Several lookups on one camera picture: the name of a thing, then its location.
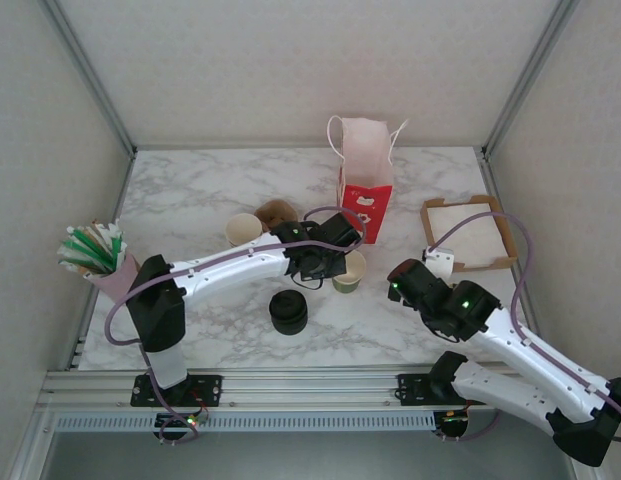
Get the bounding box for green paper cup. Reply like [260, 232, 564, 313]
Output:
[332, 249, 368, 295]

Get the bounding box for red white paper bag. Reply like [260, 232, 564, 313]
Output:
[325, 114, 410, 246]

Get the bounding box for brown pulp cup carrier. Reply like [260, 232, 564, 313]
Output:
[253, 198, 299, 229]

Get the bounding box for brown cardboard tray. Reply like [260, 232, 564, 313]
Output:
[420, 194, 519, 274]

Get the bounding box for stack of black lids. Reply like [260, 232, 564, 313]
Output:
[268, 289, 309, 335]

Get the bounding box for small controller board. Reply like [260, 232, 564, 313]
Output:
[154, 412, 200, 432]
[436, 410, 470, 435]

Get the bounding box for white paper wrapped straw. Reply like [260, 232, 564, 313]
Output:
[97, 222, 120, 251]

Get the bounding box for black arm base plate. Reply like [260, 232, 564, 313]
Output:
[130, 374, 224, 407]
[397, 372, 490, 406]

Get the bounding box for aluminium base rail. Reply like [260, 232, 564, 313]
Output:
[37, 368, 584, 412]

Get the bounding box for grey slotted cable duct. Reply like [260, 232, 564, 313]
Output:
[54, 412, 437, 433]

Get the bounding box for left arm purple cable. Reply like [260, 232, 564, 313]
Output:
[104, 205, 366, 446]

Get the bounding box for aluminium frame post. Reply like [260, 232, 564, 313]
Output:
[482, 0, 581, 159]
[39, 0, 139, 159]

